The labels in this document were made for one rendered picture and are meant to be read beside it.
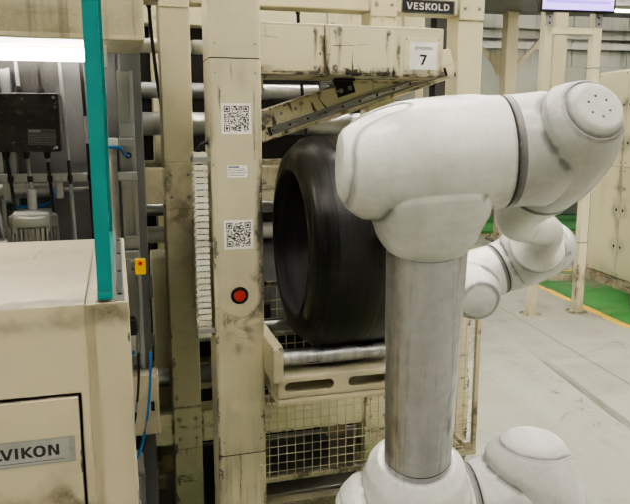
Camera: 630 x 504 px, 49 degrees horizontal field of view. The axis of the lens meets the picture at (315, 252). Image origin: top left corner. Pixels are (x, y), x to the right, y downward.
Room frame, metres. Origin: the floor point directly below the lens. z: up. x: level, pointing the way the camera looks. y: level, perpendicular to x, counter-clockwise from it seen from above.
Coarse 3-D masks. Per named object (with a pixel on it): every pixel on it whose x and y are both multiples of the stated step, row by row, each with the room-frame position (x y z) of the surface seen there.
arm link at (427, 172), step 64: (384, 128) 0.77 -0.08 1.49; (448, 128) 0.76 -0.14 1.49; (512, 128) 0.77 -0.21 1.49; (384, 192) 0.76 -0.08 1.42; (448, 192) 0.76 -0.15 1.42; (512, 192) 0.78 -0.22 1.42; (448, 256) 0.80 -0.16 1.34; (448, 320) 0.85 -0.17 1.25; (448, 384) 0.89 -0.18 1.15; (384, 448) 0.98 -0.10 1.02; (448, 448) 0.94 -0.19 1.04
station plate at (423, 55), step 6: (414, 42) 2.17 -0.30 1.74; (420, 42) 2.17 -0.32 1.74; (426, 42) 2.18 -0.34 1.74; (414, 48) 2.17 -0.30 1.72; (420, 48) 2.17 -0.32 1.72; (426, 48) 2.18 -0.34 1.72; (432, 48) 2.19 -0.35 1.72; (414, 54) 2.17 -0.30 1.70; (420, 54) 2.18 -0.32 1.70; (426, 54) 2.18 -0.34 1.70; (432, 54) 2.19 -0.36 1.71; (414, 60) 2.17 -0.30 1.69; (420, 60) 2.18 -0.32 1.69; (426, 60) 2.18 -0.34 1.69; (432, 60) 2.19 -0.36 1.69; (414, 66) 2.17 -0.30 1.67; (420, 66) 2.18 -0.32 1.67; (426, 66) 2.18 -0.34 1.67; (432, 66) 2.19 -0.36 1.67
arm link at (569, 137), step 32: (512, 96) 0.81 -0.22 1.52; (544, 96) 0.80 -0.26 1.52; (576, 96) 0.75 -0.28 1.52; (608, 96) 0.76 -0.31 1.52; (544, 128) 0.77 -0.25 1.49; (576, 128) 0.74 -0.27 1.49; (608, 128) 0.74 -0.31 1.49; (544, 160) 0.76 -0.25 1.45; (576, 160) 0.76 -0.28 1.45; (608, 160) 0.77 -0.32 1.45; (544, 192) 0.79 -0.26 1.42; (576, 192) 0.81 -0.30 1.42
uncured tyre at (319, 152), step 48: (336, 144) 1.80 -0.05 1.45; (288, 192) 2.12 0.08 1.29; (336, 192) 1.67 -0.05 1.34; (288, 240) 2.15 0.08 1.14; (336, 240) 1.63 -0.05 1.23; (288, 288) 2.07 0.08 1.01; (336, 288) 1.63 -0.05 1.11; (384, 288) 1.66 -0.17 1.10; (336, 336) 1.72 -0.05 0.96; (384, 336) 1.78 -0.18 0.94
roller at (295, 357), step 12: (300, 348) 1.75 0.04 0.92; (312, 348) 1.75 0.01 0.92; (324, 348) 1.75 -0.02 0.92; (336, 348) 1.76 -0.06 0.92; (348, 348) 1.77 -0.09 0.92; (360, 348) 1.77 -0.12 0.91; (372, 348) 1.78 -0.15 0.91; (384, 348) 1.79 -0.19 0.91; (288, 360) 1.72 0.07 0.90; (300, 360) 1.72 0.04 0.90; (312, 360) 1.73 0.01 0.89; (324, 360) 1.74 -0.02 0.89; (336, 360) 1.76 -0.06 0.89; (348, 360) 1.77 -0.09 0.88
